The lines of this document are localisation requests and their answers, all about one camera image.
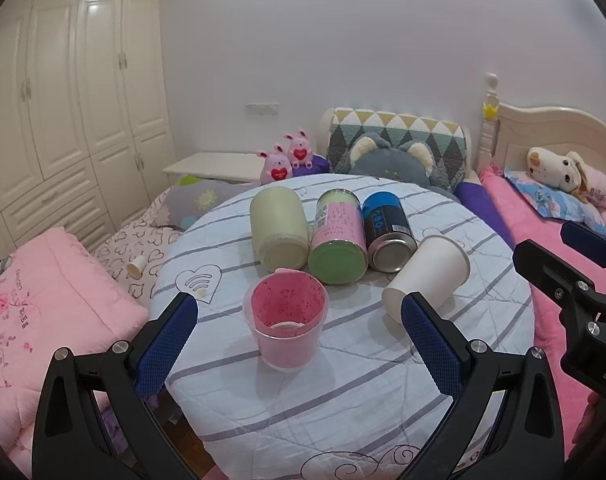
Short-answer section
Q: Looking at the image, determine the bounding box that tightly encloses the blue metal can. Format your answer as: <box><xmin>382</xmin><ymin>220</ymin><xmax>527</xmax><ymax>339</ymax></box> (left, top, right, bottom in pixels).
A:
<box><xmin>361</xmin><ymin>191</ymin><xmax>419</xmax><ymax>272</ymax></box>

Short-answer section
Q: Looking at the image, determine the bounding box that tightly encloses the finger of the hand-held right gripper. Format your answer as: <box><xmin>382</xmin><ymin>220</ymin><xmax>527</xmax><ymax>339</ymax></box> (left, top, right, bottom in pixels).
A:
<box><xmin>512</xmin><ymin>239</ymin><xmax>604</xmax><ymax>318</ymax></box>
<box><xmin>560</xmin><ymin>219</ymin><xmax>606</xmax><ymax>269</ymax></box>

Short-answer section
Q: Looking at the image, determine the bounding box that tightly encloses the pink embroidered quilt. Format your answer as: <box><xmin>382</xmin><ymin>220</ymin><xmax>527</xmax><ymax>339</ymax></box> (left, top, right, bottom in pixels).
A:
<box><xmin>0</xmin><ymin>226</ymin><xmax>151</xmax><ymax>463</ymax></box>

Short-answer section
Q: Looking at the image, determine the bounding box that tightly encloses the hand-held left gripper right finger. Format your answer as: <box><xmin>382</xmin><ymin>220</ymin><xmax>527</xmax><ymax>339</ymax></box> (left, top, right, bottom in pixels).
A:
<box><xmin>400</xmin><ymin>291</ymin><xmax>566</xmax><ymax>480</ymax></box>

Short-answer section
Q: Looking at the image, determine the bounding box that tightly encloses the white paper cup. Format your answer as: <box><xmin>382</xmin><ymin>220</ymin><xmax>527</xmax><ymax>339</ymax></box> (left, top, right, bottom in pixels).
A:
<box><xmin>381</xmin><ymin>234</ymin><xmax>471</xmax><ymax>325</ymax></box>

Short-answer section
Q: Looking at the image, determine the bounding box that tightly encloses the heart print bed sheet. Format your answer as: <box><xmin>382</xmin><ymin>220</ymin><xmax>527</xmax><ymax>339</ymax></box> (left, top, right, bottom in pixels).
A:
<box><xmin>93</xmin><ymin>192</ymin><xmax>185</xmax><ymax>311</ymax></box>

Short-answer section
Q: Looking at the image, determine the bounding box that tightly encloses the pink plastic cup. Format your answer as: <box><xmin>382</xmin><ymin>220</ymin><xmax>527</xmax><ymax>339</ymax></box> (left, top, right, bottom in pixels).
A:
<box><xmin>243</xmin><ymin>268</ymin><xmax>330</xmax><ymax>372</ymax></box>

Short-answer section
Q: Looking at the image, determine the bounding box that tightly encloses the small pink bunny plush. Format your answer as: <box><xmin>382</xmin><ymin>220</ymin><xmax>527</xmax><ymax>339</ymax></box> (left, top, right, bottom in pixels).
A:
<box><xmin>255</xmin><ymin>144</ymin><xmax>292</xmax><ymax>185</ymax></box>

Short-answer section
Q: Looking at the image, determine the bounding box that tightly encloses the grey pillow with sun print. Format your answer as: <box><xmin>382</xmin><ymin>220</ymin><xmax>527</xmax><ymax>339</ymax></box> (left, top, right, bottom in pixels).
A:
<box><xmin>165</xmin><ymin>175</ymin><xmax>255</xmax><ymax>232</ymax></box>

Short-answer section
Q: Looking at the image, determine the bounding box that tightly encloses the purple cushion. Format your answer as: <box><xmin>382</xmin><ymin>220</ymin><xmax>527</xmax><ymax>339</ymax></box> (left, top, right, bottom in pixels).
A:
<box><xmin>303</xmin><ymin>154</ymin><xmax>332</xmax><ymax>176</ymax></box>

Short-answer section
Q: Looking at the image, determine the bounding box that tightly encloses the cream bed headboard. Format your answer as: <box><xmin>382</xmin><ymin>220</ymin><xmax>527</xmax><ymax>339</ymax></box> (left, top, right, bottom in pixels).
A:
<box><xmin>475</xmin><ymin>72</ymin><xmax>606</xmax><ymax>182</ymax></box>

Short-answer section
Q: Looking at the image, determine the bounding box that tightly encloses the pink can with green lid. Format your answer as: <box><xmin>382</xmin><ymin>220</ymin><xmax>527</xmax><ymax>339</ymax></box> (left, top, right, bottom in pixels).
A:
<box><xmin>308</xmin><ymin>189</ymin><xmax>368</xmax><ymax>286</ymax></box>

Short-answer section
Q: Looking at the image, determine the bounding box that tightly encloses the white nightstand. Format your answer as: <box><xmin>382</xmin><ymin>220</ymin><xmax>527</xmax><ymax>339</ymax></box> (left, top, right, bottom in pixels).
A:
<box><xmin>162</xmin><ymin>152</ymin><xmax>275</xmax><ymax>184</ymax></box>

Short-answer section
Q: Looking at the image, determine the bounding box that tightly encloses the grey cat plush pillow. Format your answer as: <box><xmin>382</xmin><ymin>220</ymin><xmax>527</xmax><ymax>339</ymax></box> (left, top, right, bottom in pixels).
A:
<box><xmin>347</xmin><ymin>132</ymin><xmax>456</xmax><ymax>197</ymax></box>

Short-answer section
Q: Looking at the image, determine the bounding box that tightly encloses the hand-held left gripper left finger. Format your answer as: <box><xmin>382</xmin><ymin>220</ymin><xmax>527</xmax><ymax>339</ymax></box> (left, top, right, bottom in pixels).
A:
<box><xmin>32</xmin><ymin>291</ymin><xmax>200</xmax><ymax>480</ymax></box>

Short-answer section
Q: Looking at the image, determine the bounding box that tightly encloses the pale green frosted cup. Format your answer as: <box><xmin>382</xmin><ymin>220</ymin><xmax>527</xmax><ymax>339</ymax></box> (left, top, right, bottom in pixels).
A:
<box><xmin>249</xmin><ymin>186</ymin><xmax>311</xmax><ymax>271</ymax></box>

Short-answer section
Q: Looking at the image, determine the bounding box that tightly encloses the triangle pattern quilted cushion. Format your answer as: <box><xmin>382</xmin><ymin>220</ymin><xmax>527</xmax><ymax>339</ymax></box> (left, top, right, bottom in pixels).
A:
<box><xmin>327</xmin><ymin>108</ymin><xmax>472</xmax><ymax>187</ymax></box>

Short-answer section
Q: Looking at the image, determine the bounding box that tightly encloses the pale pink pillow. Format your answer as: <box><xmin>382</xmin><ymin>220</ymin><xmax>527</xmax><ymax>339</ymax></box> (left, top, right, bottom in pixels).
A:
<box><xmin>582</xmin><ymin>164</ymin><xmax>606</xmax><ymax>212</ymax></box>

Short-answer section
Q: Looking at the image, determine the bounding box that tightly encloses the white wardrobe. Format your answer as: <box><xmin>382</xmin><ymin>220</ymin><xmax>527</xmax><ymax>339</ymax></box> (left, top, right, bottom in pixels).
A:
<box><xmin>0</xmin><ymin>0</ymin><xmax>177</xmax><ymax>262</ymax></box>

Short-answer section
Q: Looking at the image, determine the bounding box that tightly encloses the large pink bunny plush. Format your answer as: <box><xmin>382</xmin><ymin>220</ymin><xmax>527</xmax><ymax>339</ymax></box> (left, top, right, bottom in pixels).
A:
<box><xmin>283</xmin><ymin>129</ymin><xmax>315</xmax><ymax>170</ymax></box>

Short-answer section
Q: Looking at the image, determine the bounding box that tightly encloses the pink fleece blanket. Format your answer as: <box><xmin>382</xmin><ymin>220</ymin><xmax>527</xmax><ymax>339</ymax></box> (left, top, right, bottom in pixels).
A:
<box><xmin>477</xmin><ymin>167</ymin><xmax>606</xmax><ymax>463</ymax></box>

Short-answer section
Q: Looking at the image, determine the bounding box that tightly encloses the blue cartoon print pillow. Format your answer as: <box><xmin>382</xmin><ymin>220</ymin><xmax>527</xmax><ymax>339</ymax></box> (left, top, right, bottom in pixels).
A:
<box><xmin>503</xmin><ymin>169</ymin><xmax>606</xmax><ymax>237</ymax></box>

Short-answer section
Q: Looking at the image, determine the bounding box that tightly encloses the white dog plush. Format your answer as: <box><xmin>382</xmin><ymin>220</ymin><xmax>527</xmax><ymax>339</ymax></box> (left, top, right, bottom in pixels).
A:
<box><xmin>526</xmin><ymin>146</ymin><xmax>592</xmax><ymax>197</ymax></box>

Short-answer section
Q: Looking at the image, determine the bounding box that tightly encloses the purple bolster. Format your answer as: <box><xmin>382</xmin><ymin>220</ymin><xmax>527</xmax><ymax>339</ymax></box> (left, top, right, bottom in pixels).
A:
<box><xmin>455</xmin><ymin>180</ymin><xmax>514</xmax><ymax>252</ymax></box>

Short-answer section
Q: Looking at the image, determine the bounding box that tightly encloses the striped quilted table cover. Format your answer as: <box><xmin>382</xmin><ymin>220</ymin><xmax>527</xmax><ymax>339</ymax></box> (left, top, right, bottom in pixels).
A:
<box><xmin>150</xmin><ymin>174</ymin><xmax>536</xmax><ymax>480</ymax></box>

